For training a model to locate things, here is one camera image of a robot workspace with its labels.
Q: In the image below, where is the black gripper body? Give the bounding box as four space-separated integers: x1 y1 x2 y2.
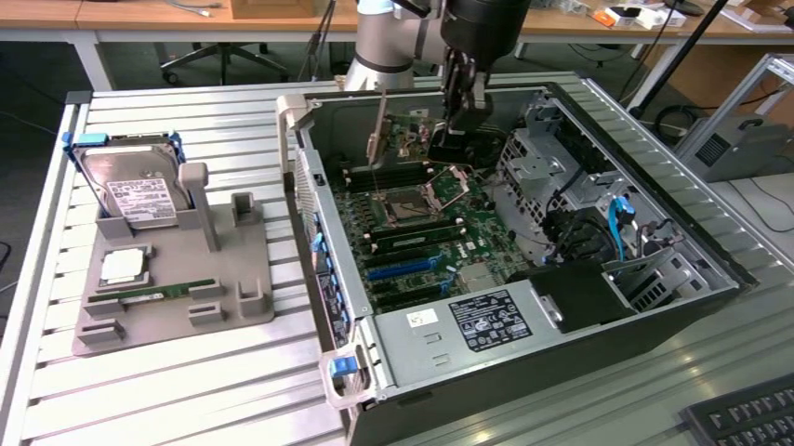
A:
437 0 533 66

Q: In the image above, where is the graphics card with black cooler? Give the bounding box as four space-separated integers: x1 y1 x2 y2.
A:
364 87 504 168

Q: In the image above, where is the silver drive cage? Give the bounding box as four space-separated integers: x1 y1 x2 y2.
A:
495 90 628 264

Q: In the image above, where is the open socket cover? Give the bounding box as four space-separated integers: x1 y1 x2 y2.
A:
419 164 480 211

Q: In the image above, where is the black RAM slot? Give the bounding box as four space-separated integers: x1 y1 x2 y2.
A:
340 163 431 183
344 172 432 192
361 214 465 243

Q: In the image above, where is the CPU socket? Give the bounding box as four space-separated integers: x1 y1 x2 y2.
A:
376 185 436 230

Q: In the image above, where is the small white box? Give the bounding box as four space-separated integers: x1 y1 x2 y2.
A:
631 7 688 31

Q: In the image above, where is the black installed RAM stick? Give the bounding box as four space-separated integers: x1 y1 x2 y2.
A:
368 224 467 256

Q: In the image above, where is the brown cardboard box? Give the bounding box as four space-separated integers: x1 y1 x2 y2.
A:
229 0 318 21

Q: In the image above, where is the black stand pole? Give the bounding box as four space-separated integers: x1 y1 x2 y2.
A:
625 0 731 117

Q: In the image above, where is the green motherboard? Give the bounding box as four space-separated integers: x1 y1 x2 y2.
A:
330 160 544 316

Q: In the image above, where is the black expansion slot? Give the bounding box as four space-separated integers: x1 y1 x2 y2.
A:
361 245 435 271
373 282 449 311

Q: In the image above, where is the black office chair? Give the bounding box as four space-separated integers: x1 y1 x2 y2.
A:
157 41 292 86

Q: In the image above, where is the silver chipset heatsink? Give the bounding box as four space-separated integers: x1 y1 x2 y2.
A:
456 266 504 290

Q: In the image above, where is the grey box machine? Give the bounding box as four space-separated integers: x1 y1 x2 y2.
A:
673 115 794 184

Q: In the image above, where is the flat white box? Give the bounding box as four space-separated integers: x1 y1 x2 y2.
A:
717 7 794 33

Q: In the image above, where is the silver disk bay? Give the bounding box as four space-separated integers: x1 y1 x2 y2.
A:
604 248 715 312

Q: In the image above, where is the grey power supply unit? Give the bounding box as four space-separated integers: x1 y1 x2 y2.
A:
369 280 564 390

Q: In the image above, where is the grey plastic parts rack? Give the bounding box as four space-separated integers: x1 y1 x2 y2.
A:
72 160 278 359

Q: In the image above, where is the open black PC case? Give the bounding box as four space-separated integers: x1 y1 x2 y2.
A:
273 81 759 446

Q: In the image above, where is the green RAM stick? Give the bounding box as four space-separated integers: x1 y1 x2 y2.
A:
92 282 220 307

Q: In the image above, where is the silver CPU chip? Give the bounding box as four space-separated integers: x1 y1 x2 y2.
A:
98 249 150 283

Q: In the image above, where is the black keyboard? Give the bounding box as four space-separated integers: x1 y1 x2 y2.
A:
677 373 794 446

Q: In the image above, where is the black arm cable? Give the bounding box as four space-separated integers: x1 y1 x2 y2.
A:
294 0 340 83

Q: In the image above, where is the black wire bundle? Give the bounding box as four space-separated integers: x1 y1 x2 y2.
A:
541 211 625 267

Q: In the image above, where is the blue disk wire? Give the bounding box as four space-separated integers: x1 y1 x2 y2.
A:
608 194 639 265

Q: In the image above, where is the aluminium profile frame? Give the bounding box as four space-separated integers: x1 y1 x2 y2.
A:
672 52 794 157

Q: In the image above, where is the white cable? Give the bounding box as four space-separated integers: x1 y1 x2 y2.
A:
165 0 222 19

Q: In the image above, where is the hard disk in blue bracket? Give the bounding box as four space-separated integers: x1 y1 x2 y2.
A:
61 131 194 232

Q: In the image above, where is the wooden desk with white frame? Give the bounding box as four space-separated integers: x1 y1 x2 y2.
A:
0 0 794 111

